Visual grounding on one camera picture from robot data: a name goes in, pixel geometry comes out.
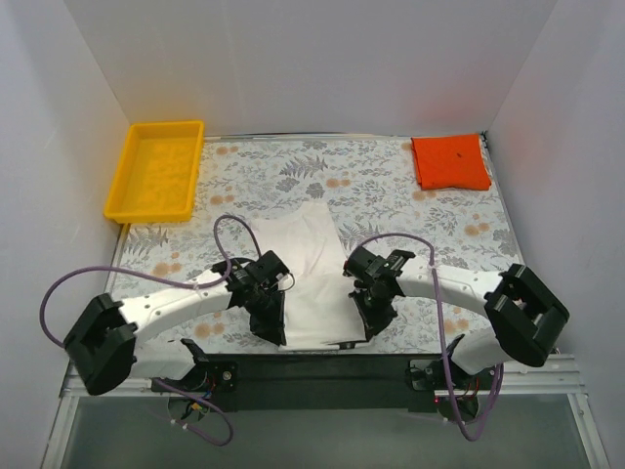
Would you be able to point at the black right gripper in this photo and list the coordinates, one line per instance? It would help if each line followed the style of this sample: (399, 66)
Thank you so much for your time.
(372, 303)

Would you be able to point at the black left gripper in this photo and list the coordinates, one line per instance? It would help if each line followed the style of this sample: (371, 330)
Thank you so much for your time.
(266, 307)

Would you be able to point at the white t-shirt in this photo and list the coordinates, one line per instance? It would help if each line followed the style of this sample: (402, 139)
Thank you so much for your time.
(318, 312)

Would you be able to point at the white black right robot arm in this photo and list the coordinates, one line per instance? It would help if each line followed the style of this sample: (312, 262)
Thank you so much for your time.
(525, 317)

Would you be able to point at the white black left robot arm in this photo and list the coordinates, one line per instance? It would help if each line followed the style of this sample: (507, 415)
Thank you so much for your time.
(108, 342)

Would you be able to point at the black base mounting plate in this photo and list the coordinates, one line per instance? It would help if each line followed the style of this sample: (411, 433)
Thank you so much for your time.
(313, 381)

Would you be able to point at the floral patterned table mat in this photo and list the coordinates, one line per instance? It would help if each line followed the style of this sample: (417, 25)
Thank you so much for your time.
(369, 186)

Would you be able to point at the yellow plastic tray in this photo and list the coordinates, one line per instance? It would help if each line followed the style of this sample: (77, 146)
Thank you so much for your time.
(156, 174)

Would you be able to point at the folded orange t-shirt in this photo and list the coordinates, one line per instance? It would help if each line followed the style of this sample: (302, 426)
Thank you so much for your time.
(451, 162)

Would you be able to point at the aluminium frame rail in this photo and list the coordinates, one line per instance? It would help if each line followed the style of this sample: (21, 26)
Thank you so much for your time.
(542, 420)

